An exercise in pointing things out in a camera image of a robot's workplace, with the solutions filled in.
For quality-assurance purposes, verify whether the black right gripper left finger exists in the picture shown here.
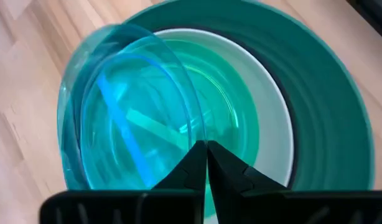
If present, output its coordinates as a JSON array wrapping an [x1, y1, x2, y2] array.
[[151, 140, 208, 192]]

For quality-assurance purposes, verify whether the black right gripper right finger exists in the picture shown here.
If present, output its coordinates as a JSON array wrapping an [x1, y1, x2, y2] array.
[[207, 139, 289, 224]]

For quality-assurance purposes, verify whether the white plastic plate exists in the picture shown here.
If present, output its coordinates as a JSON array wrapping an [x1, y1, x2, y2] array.
[[153, 27, 295, 188]]

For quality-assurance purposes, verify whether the clear green plastic plate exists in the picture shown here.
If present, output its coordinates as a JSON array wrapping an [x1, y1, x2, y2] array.
[[164, 39, 261, 166]]

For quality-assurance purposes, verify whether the clear blue plastic plate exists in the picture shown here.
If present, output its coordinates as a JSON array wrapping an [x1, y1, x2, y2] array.
[[56, 23, 208, 191]]

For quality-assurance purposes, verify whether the large opaque green plastic plate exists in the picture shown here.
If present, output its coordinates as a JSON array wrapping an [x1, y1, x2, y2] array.
[[122, 0, 376, 192]]

